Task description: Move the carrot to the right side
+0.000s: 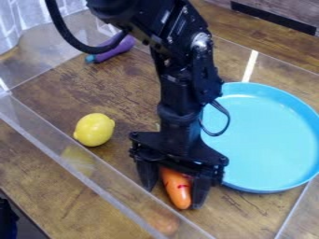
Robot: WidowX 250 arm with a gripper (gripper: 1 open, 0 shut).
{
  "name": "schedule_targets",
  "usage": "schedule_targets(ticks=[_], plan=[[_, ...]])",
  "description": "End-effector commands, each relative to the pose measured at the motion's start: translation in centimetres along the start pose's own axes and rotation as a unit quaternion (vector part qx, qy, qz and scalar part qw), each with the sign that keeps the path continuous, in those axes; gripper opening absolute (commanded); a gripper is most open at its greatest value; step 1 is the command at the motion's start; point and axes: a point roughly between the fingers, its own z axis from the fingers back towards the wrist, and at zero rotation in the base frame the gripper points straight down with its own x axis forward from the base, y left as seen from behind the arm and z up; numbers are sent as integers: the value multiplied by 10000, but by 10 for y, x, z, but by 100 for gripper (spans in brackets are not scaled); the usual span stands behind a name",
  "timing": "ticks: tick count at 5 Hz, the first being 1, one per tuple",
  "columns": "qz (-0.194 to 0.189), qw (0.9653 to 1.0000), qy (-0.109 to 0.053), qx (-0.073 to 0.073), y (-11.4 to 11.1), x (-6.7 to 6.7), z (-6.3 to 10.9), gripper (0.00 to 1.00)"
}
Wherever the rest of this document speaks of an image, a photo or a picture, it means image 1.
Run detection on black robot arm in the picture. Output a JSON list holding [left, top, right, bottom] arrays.
[[87, 0, 228, 209]]

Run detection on orange toy carrot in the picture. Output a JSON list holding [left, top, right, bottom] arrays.
[[160, 167, 192, 210]]

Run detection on clear acrylic enclosure wall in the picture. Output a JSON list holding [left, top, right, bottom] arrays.
[[0, 0, 319, 239]]

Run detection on yellow toy lemon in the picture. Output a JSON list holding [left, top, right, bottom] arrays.
[[73, 113, 115, 147]]

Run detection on white patterned curtain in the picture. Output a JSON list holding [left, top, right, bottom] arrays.
[[0, 0, 120, 55]]

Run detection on black cable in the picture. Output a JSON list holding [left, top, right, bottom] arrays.
[[43, 0, 129, 55]]

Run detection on purple toy eggplant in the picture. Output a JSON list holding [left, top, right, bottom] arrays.
[[84, 35, 136, 63]]

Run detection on dark baseboard strip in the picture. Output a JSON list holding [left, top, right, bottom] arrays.
[[231, 1, 318, 35]]

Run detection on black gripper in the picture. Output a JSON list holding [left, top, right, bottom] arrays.
[[129, 105, 229, 209]]

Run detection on blue plastic plate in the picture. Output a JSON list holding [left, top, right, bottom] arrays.
[[201, 82, 319, 193]]

